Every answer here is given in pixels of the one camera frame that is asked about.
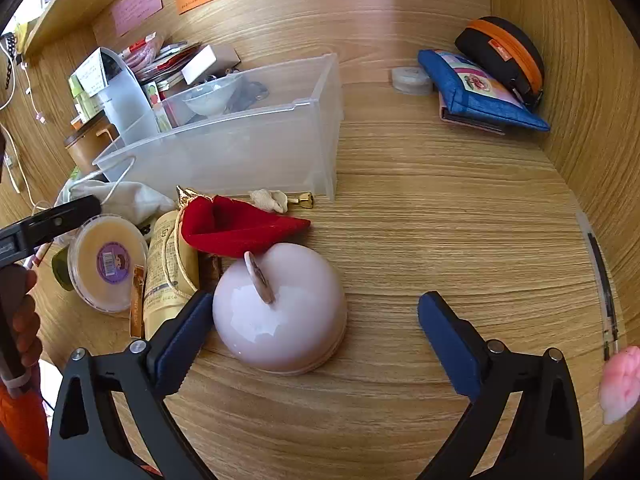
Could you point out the pile of red snack packets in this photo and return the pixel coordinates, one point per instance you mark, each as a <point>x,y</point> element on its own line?
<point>155,55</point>

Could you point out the white file box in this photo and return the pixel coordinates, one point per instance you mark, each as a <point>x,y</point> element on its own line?
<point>125,105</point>

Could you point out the small cream figurine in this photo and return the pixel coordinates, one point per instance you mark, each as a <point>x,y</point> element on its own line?
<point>270,201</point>

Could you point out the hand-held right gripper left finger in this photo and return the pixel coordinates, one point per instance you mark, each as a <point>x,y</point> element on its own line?
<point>186,337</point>

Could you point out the green white small boxes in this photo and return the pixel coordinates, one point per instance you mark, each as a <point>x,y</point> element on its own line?
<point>85,95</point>

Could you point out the brown mug with lid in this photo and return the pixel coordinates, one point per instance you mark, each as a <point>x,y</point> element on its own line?
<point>85,149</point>

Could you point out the fruit print carton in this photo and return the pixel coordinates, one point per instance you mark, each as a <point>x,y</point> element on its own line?
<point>156,107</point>

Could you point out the translucent tape roll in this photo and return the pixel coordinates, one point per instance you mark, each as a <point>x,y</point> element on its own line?
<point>411,80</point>

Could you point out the small copper sachet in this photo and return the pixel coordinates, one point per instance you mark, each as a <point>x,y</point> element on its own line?
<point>136,305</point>

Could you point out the pink notebook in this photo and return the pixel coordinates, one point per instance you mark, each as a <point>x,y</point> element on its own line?
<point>467,122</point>

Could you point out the person's left hand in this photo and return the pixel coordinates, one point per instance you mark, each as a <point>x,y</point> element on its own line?
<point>27,325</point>

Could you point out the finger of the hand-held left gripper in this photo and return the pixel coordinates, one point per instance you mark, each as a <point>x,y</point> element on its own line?
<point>55,220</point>

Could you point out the round cream jar purple label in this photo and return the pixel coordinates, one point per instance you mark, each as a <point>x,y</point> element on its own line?
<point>107,265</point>

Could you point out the white funnel bowl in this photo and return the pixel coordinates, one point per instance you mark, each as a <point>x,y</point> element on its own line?
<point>207,100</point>

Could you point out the pink soft toy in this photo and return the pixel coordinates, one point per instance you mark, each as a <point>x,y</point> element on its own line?
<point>620,385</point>

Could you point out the red velvet pouch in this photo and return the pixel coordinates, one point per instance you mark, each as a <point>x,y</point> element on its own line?
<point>235,230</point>

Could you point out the pink round ceramic jar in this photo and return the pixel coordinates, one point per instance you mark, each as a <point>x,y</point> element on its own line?
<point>285,320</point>

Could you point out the clear plastic storage box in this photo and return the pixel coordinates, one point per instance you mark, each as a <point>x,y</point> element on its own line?
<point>250,150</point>

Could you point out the clear plastic ruler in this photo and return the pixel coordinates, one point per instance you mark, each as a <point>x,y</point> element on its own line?
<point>600,280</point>

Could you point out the wooden desktop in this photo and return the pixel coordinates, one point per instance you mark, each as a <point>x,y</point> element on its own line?
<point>425,220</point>

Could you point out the wooden shelf board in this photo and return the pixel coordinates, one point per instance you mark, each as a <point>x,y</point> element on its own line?
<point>90,0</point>

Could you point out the white small carton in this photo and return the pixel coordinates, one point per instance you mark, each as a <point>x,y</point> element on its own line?
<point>207,62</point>

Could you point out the small gold bell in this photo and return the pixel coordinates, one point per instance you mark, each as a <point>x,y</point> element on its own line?
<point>305,200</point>

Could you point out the gold foil ornament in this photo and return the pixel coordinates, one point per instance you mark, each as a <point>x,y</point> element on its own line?
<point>186,196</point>

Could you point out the blue zip pouch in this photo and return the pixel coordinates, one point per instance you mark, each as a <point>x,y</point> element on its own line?
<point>480,97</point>

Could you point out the black round case orange zip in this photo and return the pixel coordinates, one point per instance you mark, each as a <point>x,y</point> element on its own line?
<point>505,55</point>

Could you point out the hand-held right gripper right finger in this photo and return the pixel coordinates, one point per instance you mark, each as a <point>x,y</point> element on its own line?
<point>445,345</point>

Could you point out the pink sticky note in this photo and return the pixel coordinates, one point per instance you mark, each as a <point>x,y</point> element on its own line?
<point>136,5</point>

